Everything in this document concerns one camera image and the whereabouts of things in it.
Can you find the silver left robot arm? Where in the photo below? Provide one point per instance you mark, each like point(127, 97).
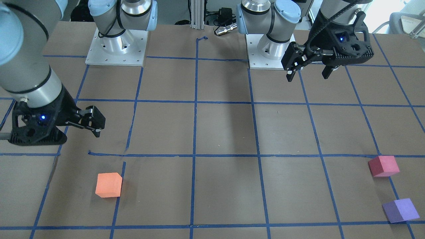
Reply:
point(278, 20)

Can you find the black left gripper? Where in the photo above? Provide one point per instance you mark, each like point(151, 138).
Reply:
point(318, 39)

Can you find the aluminium frame post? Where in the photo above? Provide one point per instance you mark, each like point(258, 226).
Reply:
point(197, 8)

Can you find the red foam cube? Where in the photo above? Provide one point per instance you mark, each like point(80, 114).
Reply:
point(383, 166)

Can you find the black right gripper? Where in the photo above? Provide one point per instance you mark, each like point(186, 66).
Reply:
point(67, 108)

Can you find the purple foam cube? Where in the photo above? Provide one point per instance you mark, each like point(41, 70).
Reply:
point(400, 210)

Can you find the orange foam cube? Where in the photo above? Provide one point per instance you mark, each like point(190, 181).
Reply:
point(109, 185)

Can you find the silver metal cylinder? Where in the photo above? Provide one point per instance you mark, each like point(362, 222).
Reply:
point(222, 30)

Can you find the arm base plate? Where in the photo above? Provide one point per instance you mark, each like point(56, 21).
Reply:
point(125, 50)
point(265, 54)

